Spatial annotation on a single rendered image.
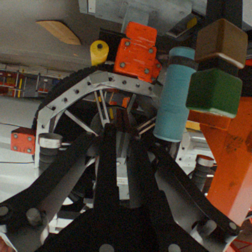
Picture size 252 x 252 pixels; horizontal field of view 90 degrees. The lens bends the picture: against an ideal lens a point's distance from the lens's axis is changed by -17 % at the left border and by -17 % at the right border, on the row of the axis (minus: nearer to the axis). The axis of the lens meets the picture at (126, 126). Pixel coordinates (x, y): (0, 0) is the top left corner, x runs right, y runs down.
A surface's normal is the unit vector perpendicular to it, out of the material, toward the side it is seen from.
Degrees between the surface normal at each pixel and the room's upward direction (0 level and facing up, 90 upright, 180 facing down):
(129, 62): 90
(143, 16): 90
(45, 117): 90
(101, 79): 90
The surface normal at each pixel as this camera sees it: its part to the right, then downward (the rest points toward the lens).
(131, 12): 0.20, 0.18
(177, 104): -0.13, 0.11
